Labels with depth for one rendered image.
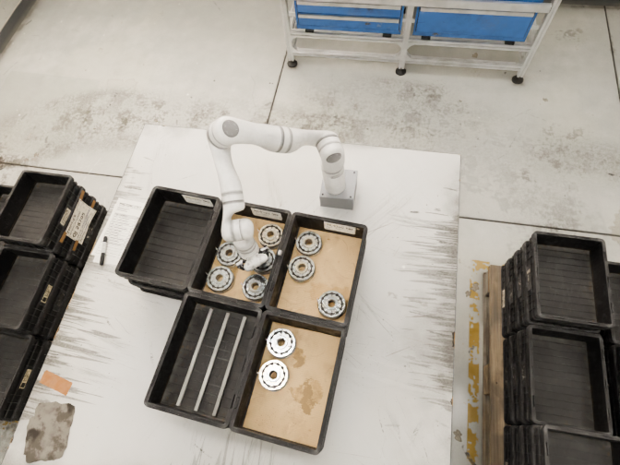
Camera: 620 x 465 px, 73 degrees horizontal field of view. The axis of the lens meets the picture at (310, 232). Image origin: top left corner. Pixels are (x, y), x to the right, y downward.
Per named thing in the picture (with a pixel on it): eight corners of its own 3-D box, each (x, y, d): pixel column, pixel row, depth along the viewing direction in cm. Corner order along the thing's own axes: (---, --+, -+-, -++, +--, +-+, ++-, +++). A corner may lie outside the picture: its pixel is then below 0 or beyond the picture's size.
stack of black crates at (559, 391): (501, 339, 213) (528, 323, 182) (564, 348, 208) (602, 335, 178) (502, 423, 196) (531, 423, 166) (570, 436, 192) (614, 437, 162)
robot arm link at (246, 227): (259, 232, 147) (235, 236, 147) (251, 213, 133) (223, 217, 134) (261, 251, 144) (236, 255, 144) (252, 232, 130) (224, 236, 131)
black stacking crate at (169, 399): (196, 300, 163) (186, 292, 153) (268, 317, 158) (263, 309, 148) (157, 407, 148) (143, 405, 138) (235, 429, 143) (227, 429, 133)
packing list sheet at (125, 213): (114, 197, 200) (114, 196, 199) (160, 203, 197) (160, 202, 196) (88, 261, 187) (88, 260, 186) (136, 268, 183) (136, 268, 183)
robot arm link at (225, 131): (216, 111, 127) (287, 122, 142) (204, 120, 135) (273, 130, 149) (217, 141, 127) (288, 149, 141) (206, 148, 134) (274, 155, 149)
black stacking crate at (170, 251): (165, 199, 184) (154, 185, 174) (228, 211, 179) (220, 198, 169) (128, 283, 169) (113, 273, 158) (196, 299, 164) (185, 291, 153)
